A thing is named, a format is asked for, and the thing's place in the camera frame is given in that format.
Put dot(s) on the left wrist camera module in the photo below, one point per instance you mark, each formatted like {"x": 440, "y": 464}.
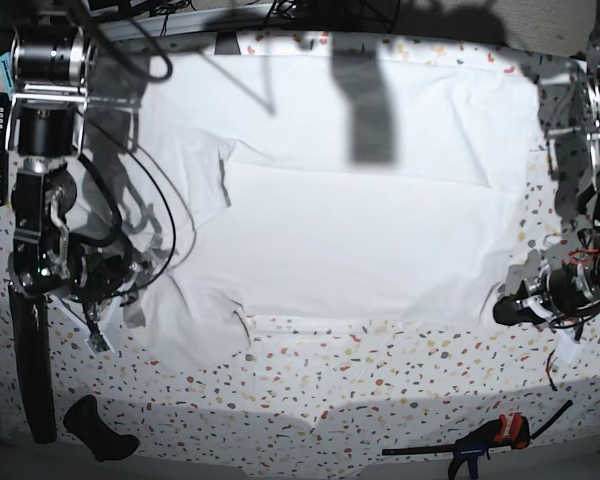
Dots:
{"x": 568, "y": 349}

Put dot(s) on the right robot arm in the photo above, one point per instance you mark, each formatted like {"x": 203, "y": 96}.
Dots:
{"x": 62, "y": 71}

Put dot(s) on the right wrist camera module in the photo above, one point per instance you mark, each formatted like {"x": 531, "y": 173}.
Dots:
{"x": 98, "y": 343}

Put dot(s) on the long black pouch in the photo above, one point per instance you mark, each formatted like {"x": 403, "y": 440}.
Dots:
{"x": 31, "y": 347}

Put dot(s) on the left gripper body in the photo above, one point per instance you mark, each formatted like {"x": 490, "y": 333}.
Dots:
{"x": 569, "y": 292}

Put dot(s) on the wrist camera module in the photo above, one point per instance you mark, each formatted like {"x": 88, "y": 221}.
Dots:
{"x": 568, "y": 349}
{"x": 98, "y": 343}

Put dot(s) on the black orange bar clamp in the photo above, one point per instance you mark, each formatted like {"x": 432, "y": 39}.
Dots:
{"x": 478, "y": 443}

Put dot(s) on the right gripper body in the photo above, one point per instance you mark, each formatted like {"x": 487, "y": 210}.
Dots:
{"x": 93, "y": 283}

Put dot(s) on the blue highlighter marker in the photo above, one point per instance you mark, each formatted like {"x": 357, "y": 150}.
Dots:
{"x": 6, "y": 71}

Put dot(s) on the white T-shirt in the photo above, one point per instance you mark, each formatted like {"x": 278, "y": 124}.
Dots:
{"x": 323, "y": 189}

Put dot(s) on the grey camera stand base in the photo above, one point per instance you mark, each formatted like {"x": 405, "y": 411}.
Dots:
{"x": 227, "y": 44}

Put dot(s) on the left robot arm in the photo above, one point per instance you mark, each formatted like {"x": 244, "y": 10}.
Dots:
{"x": 587, "y": 90}

